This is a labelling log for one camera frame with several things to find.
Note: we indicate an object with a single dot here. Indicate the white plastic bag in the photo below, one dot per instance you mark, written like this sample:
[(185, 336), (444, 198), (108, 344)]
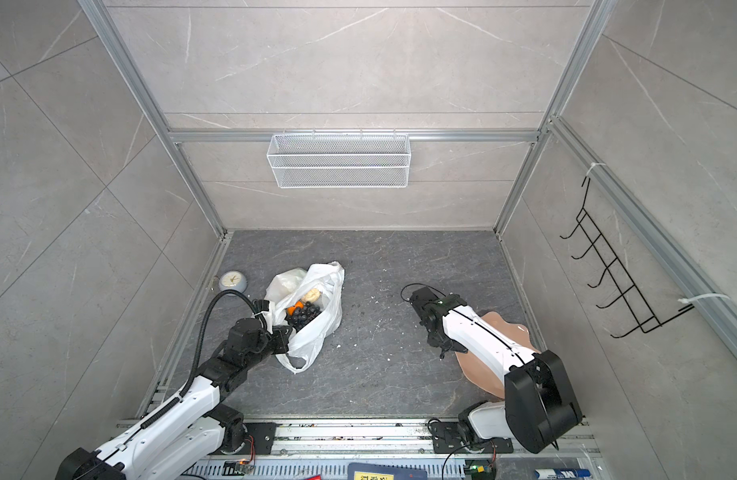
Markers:
[(286, 289)]

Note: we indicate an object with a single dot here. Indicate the dark fake grape bunch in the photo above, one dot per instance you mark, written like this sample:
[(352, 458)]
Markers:
[(302, 320)]

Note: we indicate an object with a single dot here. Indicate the beige fake fruit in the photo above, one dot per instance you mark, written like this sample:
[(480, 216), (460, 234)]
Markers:
[(312, 296)]

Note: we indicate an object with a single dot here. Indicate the black wire hook rack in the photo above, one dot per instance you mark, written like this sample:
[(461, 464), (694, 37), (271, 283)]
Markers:
[(616, 273)]

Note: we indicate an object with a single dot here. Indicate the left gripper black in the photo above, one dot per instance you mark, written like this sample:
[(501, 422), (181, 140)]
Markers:
[(281, 335)]

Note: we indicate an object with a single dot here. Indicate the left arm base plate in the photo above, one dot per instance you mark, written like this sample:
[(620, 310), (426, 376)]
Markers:
[(254, 438)]

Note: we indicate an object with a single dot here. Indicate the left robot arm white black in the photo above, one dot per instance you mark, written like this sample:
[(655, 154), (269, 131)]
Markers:
[(193, 423)]

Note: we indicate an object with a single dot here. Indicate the white wire mesh basket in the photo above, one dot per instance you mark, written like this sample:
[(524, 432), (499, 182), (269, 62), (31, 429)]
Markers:
[(332, 161)]

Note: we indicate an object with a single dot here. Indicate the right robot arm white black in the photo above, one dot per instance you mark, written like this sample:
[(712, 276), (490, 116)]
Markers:
[(535, 403)]

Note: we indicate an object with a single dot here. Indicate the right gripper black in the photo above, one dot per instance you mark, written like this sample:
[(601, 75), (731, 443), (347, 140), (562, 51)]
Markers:
[(453, 346)]

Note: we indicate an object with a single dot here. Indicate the small white round clock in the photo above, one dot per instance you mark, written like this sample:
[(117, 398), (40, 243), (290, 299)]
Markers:
[(233, 280)]

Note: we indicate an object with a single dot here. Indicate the pink scalloped plate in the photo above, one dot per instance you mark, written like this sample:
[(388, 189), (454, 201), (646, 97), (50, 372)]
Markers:
[(501, 345)]

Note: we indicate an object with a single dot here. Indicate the blue yellow box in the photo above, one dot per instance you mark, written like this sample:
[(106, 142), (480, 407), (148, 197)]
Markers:
[(363, 471)]

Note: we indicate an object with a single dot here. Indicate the green circuit board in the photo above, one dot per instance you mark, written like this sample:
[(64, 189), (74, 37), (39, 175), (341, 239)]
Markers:
[(479, 470)]

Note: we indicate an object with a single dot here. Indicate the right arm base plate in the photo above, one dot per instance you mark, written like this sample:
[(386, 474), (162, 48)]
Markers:
[(447, 438)]

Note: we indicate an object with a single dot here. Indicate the orange fake fruit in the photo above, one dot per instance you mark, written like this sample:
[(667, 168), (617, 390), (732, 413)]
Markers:
[(298, 308)]

